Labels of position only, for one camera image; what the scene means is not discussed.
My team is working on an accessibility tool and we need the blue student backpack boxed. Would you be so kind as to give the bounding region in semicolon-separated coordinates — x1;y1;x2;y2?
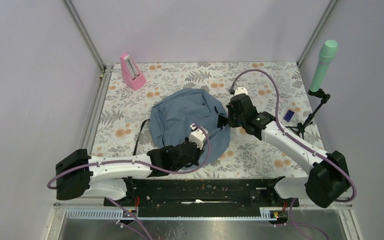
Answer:
148;88;231;174

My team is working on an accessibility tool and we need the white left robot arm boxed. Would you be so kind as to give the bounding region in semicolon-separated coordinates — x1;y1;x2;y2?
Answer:
48;136;205;206

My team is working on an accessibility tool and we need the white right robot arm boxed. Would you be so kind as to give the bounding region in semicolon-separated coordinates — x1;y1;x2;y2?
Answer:
227;93;355;208

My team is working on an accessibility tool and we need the purple toy brick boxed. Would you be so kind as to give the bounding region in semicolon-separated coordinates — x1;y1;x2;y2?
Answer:
283;109;295;122

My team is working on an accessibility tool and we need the black tripod stand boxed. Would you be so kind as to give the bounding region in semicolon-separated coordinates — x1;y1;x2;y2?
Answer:
286;88;331;138

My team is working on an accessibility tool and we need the floral tablecloth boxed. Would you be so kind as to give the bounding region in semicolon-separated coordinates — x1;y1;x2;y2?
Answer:
88;61;312;179

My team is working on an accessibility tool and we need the pink metronome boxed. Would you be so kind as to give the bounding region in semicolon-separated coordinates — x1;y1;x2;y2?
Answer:
120;53;147;91

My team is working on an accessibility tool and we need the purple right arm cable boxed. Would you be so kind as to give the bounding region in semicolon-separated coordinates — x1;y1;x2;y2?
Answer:
229;68;358;240

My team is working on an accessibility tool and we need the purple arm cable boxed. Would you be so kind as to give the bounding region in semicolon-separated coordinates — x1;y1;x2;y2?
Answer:
47;124;212;240
229;68;358;240

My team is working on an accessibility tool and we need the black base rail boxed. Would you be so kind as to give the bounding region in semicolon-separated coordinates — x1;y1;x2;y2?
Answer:
117;177;299;218

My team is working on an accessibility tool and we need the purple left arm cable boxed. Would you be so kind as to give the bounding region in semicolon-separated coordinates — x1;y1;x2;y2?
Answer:
47;124;212;240

